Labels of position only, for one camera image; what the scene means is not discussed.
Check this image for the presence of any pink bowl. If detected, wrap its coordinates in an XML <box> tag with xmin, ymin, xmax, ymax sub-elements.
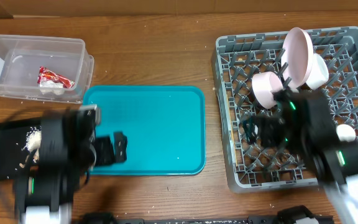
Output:
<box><xmin>251</xmin><ymin>72</ymin><xmax>283</xmax><ymax>109</ymax></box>

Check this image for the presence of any peanut shells pile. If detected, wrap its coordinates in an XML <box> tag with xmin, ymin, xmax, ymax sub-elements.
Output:
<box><xmin>19</xmin><ymin>126</ymin><xmax>42</xmax><ymax>169</ymax></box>

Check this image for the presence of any white cup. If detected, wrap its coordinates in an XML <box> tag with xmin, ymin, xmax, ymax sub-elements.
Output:
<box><xmin>336</xmin><ymin>124</ymin><xmax>356</xmax><ymax>142</ymax></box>

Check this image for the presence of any white bowl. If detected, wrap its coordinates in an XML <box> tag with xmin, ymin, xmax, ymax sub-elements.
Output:
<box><xmin>306</xmin><ymin>53</ymin><xmax>329</xmax><ymax>90</ymax></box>

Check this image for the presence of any pink plate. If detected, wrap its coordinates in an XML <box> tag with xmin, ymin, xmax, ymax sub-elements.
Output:
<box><xmin>281</xmin><ymin>27</ymin><xmax>314</xmax><ymax>88</ymax></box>

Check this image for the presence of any white tissue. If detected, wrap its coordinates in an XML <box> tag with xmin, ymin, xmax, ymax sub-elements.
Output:
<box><xmin>39</xmin><ymin>81</ymin><xmax>65</xmax><ymax>95</ymax></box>

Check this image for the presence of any red foil wrapper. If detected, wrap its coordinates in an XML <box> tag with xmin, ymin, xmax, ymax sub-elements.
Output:
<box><xmin>37</xmin><ymin>67</ymin><xmax>75</xmax><ymax>88</ymax></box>

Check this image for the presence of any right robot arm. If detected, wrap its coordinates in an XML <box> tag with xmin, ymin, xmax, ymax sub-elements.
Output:
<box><xmin>242</xmin><ymin>90</ymin><xmax>358</xmax><ymax>223</ymax></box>

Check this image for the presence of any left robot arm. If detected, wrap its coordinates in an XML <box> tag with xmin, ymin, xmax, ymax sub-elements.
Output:
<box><xmin>14</xmin><ymin>105</ymin><xmax>128</xmax><ymax>223</ymax></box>

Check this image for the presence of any teal serving tray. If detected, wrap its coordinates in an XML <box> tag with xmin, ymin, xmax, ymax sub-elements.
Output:
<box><xmin>83</xmin><ymin>85</ymin><xmax>206</xmax><ymax>176</ymax></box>

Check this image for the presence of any gray dish rack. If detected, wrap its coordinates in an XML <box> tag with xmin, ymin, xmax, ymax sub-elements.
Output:
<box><xmin>211</xmin><ymin>26</ymin><xmax>358</xmax><ymax>193</ymax></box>

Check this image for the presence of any black tray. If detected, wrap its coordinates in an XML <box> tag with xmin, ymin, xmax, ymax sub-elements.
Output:
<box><xmin>0</xmin><ymin>118</ymin><xmax>41</xmax><ymax>181</ymax></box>

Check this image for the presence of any clear plastic bin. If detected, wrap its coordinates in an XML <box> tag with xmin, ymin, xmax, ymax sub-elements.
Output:
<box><xmin>0</xmin><ymin>35</ymin><xmax>94</xmax><ymax>104</ymax></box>

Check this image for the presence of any black base frame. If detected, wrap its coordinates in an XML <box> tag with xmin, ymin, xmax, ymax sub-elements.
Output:
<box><xmin>72</xmin><ymin>205</ymin><xmax>334</xmax><ymax>224</ymax></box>

